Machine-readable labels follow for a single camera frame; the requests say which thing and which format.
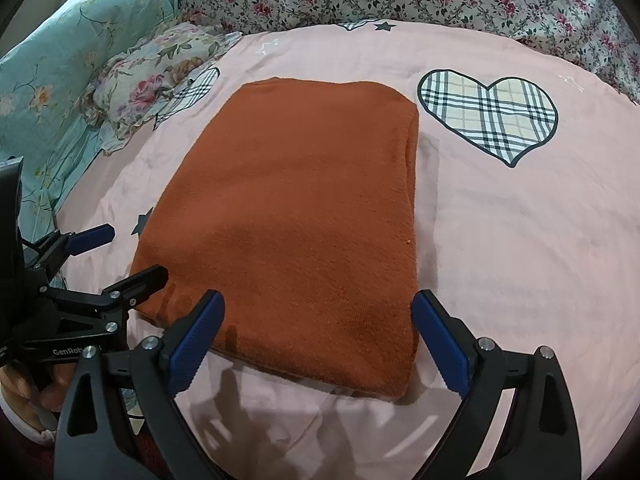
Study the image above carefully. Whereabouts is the teal floral quilt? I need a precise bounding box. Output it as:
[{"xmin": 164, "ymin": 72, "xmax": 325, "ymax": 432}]
[{"xmin": 0, "ymin": 0, "xmax": 188, "ymax": 221}]

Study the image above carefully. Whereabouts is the ruffled floral pillow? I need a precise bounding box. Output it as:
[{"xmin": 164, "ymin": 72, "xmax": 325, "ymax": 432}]
[{"xmin": 85, "ymin": 22, "xmax": 243, "ymax": 153}]

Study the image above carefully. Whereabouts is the pink heart print bed sheet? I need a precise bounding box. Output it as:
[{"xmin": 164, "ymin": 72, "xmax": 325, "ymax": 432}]
[{"xmin": 50, "ymin": 19, "xmax": 640, "ymax": 480}]

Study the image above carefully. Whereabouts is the orange towel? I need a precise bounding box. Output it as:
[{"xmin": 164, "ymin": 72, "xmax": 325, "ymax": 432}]
[{"xmin": 129, "ymin": 76, "xmax": 420, "ymax": 403}]

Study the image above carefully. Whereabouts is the person's left hand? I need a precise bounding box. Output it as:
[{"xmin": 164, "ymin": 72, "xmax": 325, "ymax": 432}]
[{"xmin": 0, "ymin": 364, "xmax": 71, "ymax": 427}]

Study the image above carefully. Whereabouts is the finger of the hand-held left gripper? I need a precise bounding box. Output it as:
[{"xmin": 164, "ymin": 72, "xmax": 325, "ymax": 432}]
[
  {"xmin": 24, "ymin": 224, "xmax": 116, "ymax": 281},
  {"xmin": 40, "ymin": 264, "xmax": 170, "ymax": 334}
]

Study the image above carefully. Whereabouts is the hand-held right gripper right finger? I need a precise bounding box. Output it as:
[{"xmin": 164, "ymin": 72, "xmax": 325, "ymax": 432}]
[{"xmin": 411, "ymin": 290, "xmax": 583, "ymax": 480}]

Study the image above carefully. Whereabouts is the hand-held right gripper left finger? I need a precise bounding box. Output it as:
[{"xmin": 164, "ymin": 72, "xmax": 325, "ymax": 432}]
[{"xmin": 52, "ymin": 290, "xmax": 226, "ymax": 480}]

